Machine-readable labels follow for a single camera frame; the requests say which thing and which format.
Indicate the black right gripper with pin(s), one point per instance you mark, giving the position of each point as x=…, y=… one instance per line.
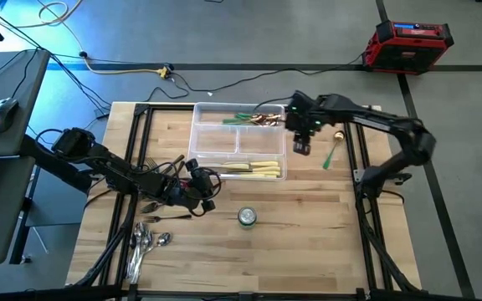
x=306, y=115

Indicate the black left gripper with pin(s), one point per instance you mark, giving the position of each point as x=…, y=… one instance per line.
x=197, y=188

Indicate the green Sprite can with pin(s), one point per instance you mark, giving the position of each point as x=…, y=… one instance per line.
x=247, y=217

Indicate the clear plastic organizer tray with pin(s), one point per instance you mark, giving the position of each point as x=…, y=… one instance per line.
x=216, y=140

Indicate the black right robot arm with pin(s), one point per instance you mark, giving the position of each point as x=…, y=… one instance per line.
x=370, y=118

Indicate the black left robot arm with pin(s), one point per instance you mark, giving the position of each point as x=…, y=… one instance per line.
x=136, y=177

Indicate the silver spoon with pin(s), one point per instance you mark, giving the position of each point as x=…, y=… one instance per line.
x=146, y=239
x=134, y=242
x=139, y=228
x=164, y=239

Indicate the red black jobsite radio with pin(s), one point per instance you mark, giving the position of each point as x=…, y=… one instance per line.
x=408, y=50

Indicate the black computer mouse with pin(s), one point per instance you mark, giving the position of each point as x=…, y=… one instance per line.
x=2, y=113

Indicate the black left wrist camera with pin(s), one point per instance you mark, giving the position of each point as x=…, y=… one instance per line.
x=192, y=164

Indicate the black aluminium table frame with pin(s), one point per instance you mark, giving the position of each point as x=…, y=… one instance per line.
x=140, y=109

